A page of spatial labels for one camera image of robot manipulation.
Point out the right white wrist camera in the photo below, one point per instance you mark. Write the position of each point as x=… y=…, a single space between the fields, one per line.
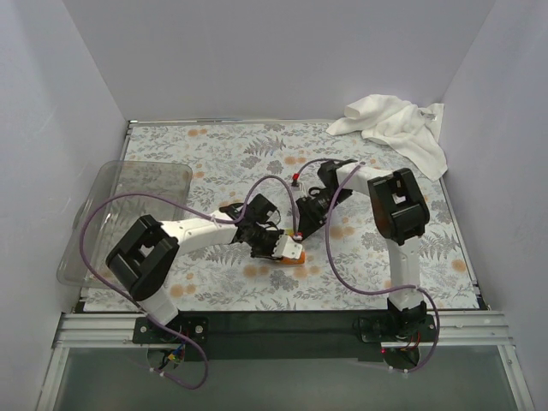
x=298 y=188

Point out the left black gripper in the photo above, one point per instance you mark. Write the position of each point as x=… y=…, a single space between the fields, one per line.
x=269 y=247

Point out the aluminium frame rail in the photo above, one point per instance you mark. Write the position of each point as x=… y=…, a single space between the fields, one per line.
x=467 y=328

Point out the white towel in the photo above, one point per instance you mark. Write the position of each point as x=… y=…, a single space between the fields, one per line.
x=408 y=129

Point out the orange patterned towel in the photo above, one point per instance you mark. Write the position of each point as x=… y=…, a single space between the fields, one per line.
x=300 y=261

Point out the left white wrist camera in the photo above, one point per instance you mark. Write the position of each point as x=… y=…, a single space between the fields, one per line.
x=288 y=248

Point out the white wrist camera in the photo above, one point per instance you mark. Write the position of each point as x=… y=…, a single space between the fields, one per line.
x=298 y=188
x=288 y=248

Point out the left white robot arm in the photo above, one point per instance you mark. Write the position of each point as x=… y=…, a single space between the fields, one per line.
x=142 y=259

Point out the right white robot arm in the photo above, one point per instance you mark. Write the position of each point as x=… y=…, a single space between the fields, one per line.
x=400 y=214

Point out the clear plastic bin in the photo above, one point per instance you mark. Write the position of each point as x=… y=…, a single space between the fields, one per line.
x=122 y=192

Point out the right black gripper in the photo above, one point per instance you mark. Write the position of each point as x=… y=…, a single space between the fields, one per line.
x=306 y=211

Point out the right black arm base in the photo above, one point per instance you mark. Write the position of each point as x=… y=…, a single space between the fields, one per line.
x=395 y=344

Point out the floral patterned table mat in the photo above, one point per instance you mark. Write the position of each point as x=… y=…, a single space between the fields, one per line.
x=229 y=159

